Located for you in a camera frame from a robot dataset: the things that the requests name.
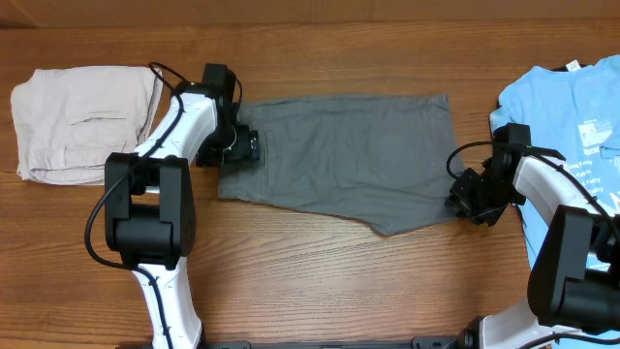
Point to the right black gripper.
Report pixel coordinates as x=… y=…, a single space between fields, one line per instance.
x=460 y=200

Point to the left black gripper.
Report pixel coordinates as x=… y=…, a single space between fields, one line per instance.
x=247 y=145

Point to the grey shorts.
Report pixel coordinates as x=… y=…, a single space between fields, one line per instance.
x=379 y=159

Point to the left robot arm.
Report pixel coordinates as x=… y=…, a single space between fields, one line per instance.
x=149 y=207

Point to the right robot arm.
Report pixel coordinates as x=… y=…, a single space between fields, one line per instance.
x=573 y=287

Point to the light blue printed t-shirt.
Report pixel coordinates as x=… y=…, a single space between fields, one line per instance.
x=575 y=113

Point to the folded beige shorts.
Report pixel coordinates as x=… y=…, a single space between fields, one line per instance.
x=68 y=121

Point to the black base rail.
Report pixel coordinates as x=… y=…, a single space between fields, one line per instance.
x=329 y=344

